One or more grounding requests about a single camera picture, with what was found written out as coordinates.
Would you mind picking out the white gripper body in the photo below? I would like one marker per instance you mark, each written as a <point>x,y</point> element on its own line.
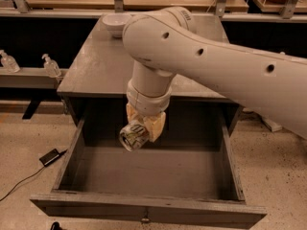
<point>148,102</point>

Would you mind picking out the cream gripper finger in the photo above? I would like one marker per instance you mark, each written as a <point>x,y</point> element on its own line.
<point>154,125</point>
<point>132,115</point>

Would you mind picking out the crushed green 7up can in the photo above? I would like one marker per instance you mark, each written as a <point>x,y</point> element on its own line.
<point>133,136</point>

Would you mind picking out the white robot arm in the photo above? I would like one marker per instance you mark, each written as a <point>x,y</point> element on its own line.
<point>164,43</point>

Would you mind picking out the grey cabinet counter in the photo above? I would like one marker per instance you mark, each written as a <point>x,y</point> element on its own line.
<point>102,69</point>

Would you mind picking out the open grey top drawer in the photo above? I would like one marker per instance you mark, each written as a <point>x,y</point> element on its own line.
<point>188,177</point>

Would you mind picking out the white ceramic bowl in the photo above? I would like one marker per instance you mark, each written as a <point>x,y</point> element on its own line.
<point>115,23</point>

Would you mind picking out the black power adapter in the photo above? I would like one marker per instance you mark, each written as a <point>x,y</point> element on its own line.
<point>49,157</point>

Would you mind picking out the clear pump bottle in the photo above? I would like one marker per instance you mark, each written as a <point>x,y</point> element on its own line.
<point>9,63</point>
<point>51,67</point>

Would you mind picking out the white block on floor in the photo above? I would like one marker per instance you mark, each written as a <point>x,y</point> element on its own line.
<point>271,125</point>

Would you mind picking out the clear pump bottle far left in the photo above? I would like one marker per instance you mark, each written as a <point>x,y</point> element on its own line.
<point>9,63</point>

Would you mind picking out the wooden shelf rack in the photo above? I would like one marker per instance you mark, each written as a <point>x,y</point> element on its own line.
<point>289,11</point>

